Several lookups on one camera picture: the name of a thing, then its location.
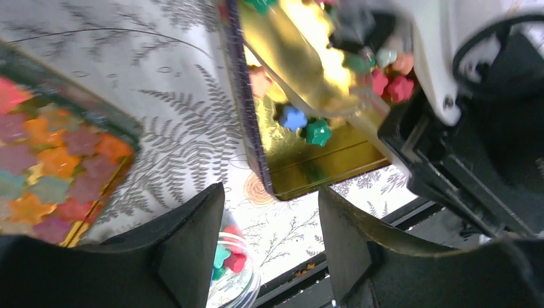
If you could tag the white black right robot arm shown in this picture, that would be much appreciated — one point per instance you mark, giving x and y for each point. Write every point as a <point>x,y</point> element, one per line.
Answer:
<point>479,57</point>

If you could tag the gold tin pastel candies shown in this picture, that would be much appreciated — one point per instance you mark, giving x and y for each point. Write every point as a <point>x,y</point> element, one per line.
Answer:
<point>64,151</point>

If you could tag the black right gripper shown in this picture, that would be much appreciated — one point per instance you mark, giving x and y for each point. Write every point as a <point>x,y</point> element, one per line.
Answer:
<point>450,166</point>

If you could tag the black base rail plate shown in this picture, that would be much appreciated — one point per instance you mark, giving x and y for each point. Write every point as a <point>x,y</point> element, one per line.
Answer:
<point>311,284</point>

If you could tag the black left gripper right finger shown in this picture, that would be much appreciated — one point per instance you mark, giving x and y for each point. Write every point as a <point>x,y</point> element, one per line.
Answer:
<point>396,275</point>

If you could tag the floral tablecloth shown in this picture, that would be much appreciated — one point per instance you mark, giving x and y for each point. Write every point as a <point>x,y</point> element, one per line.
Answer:
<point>165,64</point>

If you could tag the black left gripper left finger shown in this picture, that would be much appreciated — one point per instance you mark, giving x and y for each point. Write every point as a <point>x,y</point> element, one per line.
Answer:
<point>168,261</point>

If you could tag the gold tin star candies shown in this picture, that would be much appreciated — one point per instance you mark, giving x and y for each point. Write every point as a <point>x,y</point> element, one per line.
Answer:
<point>307,119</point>

